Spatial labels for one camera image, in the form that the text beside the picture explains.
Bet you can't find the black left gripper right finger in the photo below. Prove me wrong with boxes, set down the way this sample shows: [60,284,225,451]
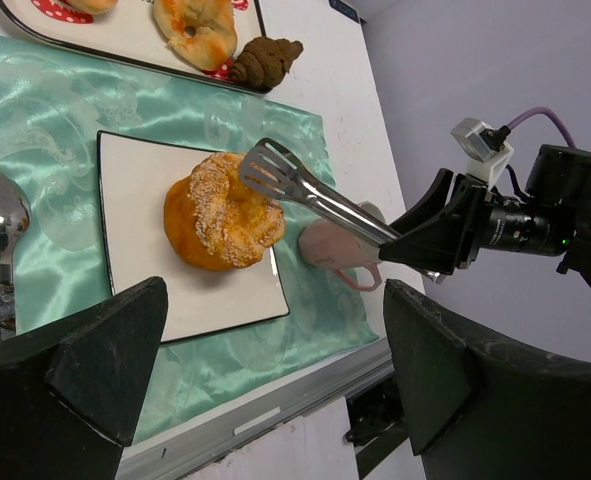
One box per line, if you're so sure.
[383,279,591,479]

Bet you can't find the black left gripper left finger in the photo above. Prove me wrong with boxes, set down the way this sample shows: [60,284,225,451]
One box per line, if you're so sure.
[0,276,168,479]

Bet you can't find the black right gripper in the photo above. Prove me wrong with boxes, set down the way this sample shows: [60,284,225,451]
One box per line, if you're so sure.
[379,169,574,275]

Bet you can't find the metal serving tongs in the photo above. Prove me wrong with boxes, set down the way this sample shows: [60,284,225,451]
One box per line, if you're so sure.
[238,137,449,285]

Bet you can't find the sugared orange bundt bread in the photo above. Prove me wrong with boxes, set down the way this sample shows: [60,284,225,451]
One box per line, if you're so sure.
[163,152,286,272]

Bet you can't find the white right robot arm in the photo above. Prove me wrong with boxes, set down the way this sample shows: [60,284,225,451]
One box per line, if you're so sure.
[379,145,591,289]

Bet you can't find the glazed bagel bread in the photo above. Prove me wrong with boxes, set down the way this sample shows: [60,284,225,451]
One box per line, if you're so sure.
[153,0,238,71]

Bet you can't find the pink mug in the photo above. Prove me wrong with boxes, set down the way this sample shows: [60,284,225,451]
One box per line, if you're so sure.
[297,219,382,292]

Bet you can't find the white square plate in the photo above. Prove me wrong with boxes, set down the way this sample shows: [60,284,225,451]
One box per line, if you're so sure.
[96,131,290,344]

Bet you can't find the metal spoon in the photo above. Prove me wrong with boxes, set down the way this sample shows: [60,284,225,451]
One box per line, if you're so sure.
[0,169,32,341]

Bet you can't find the brown chocolate croissant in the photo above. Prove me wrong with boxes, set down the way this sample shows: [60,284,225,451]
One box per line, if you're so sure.
[227,36,304,92]

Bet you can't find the strawberry pattern serving tray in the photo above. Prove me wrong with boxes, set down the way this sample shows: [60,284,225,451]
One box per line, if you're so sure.
[0,1,251,92]

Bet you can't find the small round peach bun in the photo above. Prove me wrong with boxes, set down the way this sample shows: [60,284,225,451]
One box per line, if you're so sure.
[68,0,118,15]

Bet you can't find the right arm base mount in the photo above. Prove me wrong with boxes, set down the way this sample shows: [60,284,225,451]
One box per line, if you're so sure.
[344,375,408,479]

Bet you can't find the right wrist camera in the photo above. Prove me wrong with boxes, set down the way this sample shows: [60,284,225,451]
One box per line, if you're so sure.
[451,118,514,189]

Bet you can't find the aluminium table front rail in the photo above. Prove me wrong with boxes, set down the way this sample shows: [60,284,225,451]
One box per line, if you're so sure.
[116,338,393,479]

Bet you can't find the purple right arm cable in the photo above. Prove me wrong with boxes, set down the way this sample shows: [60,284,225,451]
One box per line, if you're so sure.
[505,105,591,224]

